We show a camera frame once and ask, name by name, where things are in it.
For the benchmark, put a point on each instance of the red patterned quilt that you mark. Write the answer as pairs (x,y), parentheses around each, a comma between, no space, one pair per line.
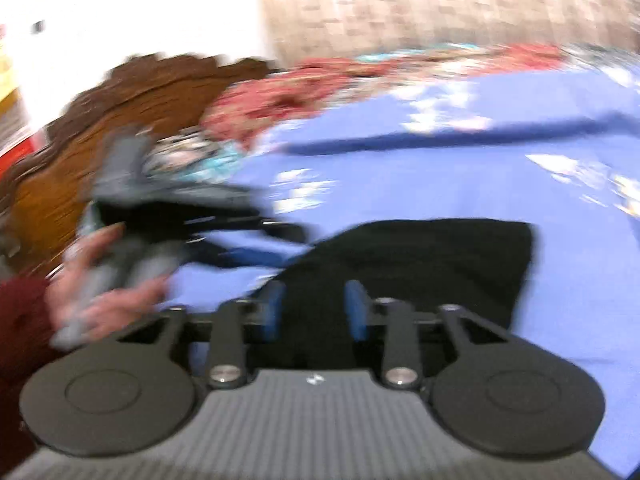
(280,95)

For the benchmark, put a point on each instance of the blue printed bedsheet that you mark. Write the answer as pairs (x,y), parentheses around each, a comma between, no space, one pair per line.
(450,180)

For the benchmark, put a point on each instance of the brown wooden headboard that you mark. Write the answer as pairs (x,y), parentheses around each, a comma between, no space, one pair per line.
(100,125)

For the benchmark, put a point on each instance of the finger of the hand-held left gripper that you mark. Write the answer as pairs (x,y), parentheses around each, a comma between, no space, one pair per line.
(280,232)
(250,256)

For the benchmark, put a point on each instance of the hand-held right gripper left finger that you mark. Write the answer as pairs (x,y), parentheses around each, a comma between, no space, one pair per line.
(272,312)

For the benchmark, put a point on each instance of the red and yellow object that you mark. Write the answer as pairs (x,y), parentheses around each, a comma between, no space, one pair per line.
(11,110)

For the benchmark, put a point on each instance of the person's left hand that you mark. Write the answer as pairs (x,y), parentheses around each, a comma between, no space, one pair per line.
(107,305)

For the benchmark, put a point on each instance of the black pants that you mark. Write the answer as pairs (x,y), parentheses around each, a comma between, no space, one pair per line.
(415,260)

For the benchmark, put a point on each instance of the teal patterned pillow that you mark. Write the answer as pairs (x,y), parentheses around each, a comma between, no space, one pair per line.
(200,162)

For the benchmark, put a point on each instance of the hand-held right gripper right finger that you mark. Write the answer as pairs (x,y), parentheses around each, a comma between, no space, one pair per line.
(356,310)

